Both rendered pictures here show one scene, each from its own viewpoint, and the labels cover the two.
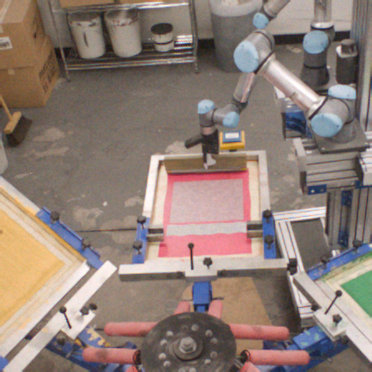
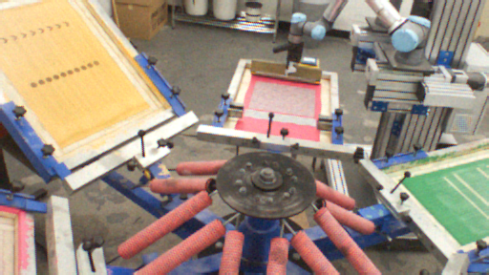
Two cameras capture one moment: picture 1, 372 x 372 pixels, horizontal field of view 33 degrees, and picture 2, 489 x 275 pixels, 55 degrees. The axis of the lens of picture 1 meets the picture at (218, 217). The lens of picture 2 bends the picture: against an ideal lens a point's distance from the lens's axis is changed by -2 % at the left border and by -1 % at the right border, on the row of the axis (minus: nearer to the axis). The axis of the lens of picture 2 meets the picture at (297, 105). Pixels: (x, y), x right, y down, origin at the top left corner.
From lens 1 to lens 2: 0.74 m
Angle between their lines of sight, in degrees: 12
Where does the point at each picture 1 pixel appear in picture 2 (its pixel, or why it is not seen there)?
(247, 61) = not seen: outside the picture
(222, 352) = (301, 190)
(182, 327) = (263, 162)
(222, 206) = (296, 104)
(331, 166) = (397, 86)
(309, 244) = (352, 170)
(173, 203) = (254, 95)
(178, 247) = (253, 126)
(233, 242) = (304, 132)
